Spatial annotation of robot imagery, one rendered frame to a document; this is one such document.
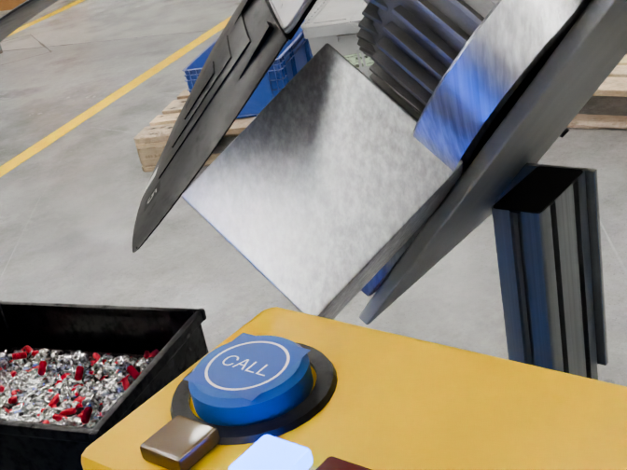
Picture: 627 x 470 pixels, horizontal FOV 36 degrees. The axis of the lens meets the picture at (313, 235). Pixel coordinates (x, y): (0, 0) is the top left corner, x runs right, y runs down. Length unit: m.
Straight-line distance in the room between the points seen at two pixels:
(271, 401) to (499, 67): 0.35
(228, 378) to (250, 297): 2.39
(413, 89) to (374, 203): 0.09
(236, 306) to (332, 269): 2.02
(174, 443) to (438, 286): 2.29
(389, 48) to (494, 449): 0.43
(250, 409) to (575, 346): 0.62
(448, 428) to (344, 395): 0.04
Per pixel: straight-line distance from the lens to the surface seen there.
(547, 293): 0.82
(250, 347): 0.32
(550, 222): 0.80
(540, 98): 0.64
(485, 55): 0.60
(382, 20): 0.68
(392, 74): 0.68
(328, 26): 3.55
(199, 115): 0.84
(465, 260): 2.68
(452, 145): 0.64
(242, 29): 0.83
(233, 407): 0.30
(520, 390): 0.30
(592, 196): 0.86
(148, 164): 3.84
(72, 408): 0.78
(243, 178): 0.67
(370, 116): 0.67
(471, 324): 2.39
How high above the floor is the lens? 1.25
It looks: 25 degrees down
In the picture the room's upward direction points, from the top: 11 degrees counter-clockwise
